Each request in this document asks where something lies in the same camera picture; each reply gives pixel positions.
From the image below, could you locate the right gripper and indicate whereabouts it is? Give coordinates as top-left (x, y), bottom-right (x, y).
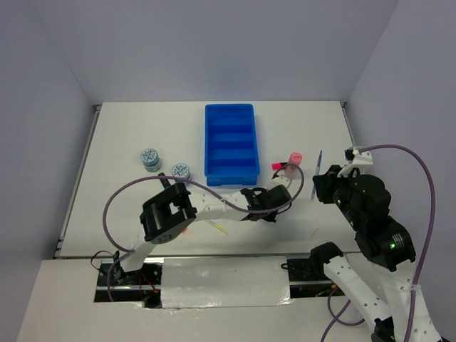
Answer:
top-left (311, 162), bottom-right (363, 227)

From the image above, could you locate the blue thin pen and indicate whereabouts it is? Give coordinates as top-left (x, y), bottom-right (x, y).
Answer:
top-left (311, 150), bottom-right (323, 201)

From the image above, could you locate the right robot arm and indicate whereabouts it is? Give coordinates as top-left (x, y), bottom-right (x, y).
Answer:
top-left (309, 165), bottom-right (443, 341)

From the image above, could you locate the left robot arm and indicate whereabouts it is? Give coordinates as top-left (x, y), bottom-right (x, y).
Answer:
top-left (107, 183), bottom-right (291, 284)

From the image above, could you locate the pink highlighter marker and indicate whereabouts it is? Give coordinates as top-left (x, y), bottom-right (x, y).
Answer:
top-left (271, 162), bottom-right (288, 171)

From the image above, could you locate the yellow thin pen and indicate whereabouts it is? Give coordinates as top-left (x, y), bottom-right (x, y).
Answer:
top-left (206, 220), bottom-right (229, 235)

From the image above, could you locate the blue compartment tray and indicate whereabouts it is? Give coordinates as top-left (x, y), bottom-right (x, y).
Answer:
top-left (204, 103), bottom-right (260, 187)

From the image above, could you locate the pink lidded jar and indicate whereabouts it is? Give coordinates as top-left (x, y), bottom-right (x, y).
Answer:
top-left (284, 152), bottom-right (302, 178)

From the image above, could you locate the blue patterned jar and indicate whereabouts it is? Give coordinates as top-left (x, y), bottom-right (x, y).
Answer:
top-left (171, 163), bottom-right (192, 182)
top-left (140, 148), bottom-right (161, 172)

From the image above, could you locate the blue highlighter marker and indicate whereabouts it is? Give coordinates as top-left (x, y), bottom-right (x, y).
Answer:
top-left (157, 172), bottom-right (171, 189)

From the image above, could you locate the white foil panel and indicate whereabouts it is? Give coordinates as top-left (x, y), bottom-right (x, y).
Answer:
top-left (160, 256), bottom-right (292, 309)

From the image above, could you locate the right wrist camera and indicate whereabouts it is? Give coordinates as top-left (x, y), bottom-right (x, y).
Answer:
top-left (337, 147), bottom-right (373, 177)

